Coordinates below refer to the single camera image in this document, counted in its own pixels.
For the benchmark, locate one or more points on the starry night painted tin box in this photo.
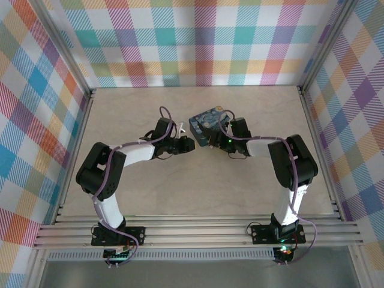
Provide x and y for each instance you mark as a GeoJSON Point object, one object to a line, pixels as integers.
{"type": "Point", "coordinates": [207, 118]}

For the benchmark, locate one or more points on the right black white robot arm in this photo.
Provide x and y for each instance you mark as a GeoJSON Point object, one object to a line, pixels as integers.
{"type": "Point", "coordinates": [300, 165]}

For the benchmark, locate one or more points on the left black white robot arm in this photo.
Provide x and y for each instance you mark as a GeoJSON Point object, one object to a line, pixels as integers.
{"type": "Point", "coordinates": [99, 171]}

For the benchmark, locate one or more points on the wide slotted aluminium beam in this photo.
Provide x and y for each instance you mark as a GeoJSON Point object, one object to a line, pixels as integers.
{"type": "Point", "coordinates": [198, 235]}

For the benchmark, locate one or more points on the left black controller board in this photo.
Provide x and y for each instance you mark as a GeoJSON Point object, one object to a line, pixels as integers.
{"type": "Point", "coordinates": [115, 254]}

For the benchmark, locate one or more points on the black controller board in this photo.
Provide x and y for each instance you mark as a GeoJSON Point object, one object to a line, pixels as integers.
{"type": "Point", "coordinates": [285, 253]}
{"type": "Point", "coordinates": [115, 254]}

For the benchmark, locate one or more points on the right black controller board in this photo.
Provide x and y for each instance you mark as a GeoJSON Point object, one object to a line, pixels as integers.
{"type": "Point", "coordinates": [285, 253]}

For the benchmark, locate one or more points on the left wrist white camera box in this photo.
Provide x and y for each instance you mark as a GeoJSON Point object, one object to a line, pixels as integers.
{"type": "Point", "coordinates": [181, 127]}

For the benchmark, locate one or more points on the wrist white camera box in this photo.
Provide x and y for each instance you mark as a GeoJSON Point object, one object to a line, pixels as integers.
{"type": "Point", "coordinates": [229, 127]}
{"type": "Point", "coordinates": [181, 127]}

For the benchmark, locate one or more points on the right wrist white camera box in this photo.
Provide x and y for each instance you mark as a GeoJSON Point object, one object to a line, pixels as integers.
{"type": "Point", "coordinates": [229, 127]}

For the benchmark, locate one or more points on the narrow aluminium rail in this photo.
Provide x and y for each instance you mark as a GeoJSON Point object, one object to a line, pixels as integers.
{"type": "Point", "coordinates": [195, 219]}

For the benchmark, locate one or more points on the aluminium side rail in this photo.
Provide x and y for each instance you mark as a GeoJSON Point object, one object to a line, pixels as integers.
{"type": "Point", "coordinates": [81, 135]}
{"type": "Point", "coordinates": [313, 129]}

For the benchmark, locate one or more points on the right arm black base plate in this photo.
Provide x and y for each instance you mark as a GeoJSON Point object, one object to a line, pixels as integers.
{"type": "Point", "coordinates": [261, 234]}

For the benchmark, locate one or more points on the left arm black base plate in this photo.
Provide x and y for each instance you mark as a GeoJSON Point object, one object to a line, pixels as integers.
{"type": "Point", "coordinates": [138, 235]}

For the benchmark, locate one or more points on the aluminium corner post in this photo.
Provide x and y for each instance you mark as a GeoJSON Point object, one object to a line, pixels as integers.
{"type": "Point", "coordinates": [327, 45]}
{"type": "Point", "coordinates": [64, 45]}

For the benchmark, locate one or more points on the aluminium lower frame leg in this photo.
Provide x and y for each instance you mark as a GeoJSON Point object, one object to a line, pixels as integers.
{"type": "Point", "coordinates": [360, 270]}
{"type": "Point", "coordinates": [36, 270]}

